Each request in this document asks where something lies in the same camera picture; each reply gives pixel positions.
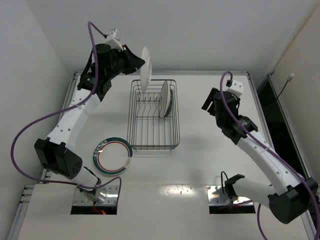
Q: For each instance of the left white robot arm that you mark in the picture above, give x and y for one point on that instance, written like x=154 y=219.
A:
x=55 y=152

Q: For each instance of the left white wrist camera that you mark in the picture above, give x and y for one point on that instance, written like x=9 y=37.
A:
x=113 y=39

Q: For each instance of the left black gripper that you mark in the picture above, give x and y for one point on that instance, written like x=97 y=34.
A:
x=128 y=60

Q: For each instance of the green red rimmed plate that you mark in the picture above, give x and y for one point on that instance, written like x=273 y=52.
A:
x=112 y=156
x=146 y=69

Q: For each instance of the metal base plate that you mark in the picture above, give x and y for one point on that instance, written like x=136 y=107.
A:
x=105 y=196
x=216 y=197

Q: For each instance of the white grey rimmed plate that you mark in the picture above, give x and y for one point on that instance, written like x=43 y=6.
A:
x=164 y=99

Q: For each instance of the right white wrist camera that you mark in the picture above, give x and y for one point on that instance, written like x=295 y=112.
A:
x=235 y=87

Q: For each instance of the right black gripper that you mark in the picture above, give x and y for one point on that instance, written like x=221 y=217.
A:
x=214 y=99

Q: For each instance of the metal wire dish rack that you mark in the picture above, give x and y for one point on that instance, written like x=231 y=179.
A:
x=146 y=131

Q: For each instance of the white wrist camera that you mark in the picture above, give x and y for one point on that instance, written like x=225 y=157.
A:
x=113 y=39
x=235 y=87

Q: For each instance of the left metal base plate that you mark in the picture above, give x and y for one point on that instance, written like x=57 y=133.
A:
x=105 y=196

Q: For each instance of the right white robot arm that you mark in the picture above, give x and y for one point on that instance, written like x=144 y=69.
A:
x=288 y=196

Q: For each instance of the small blue patterned plate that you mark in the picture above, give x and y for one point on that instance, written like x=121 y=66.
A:
x=167 y=113

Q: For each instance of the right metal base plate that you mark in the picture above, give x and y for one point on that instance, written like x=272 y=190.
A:
x=216 y=197

